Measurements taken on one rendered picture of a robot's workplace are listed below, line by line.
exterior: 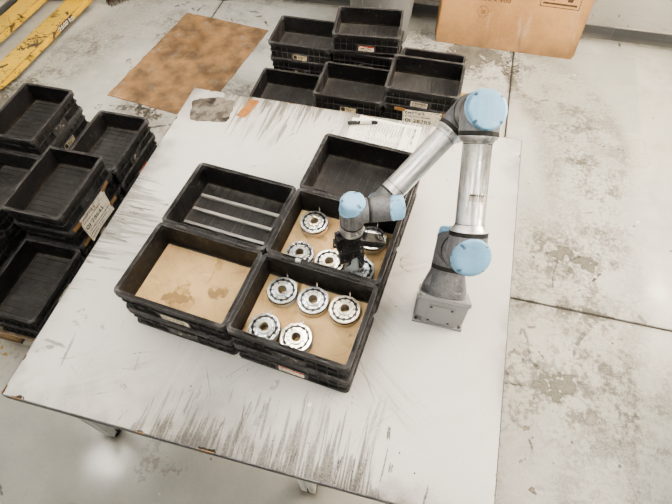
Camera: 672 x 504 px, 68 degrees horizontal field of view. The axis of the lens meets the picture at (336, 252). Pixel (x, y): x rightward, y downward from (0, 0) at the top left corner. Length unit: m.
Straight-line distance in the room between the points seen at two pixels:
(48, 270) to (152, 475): 1.09
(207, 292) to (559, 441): 1.66
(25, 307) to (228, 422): 1.35
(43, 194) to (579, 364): 2.70
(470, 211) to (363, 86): 1.77
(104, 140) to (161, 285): 1.44
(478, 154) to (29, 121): 2.46
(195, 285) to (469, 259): 0.91
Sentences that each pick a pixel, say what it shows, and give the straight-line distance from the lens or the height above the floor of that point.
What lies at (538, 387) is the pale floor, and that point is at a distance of 2.60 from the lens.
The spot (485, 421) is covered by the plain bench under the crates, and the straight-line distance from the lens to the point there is 1.73.
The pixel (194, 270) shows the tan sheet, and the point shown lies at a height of 0.83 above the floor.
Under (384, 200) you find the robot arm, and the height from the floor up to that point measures 1.18.
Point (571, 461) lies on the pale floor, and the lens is 2.55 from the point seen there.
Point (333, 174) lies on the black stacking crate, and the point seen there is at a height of 0.83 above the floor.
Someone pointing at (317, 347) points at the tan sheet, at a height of 0.83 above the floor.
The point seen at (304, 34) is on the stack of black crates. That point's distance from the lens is 3.59.
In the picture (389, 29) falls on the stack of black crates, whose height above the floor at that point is 0.50.
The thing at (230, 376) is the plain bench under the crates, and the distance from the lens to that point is 1.76.
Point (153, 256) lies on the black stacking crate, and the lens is 1.86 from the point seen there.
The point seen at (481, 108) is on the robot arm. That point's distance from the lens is 1.49.
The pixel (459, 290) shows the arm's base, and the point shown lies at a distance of 1.69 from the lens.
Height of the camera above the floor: 2.32
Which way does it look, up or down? 56 degrees down
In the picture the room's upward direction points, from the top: 2 degrees counter-clockwise
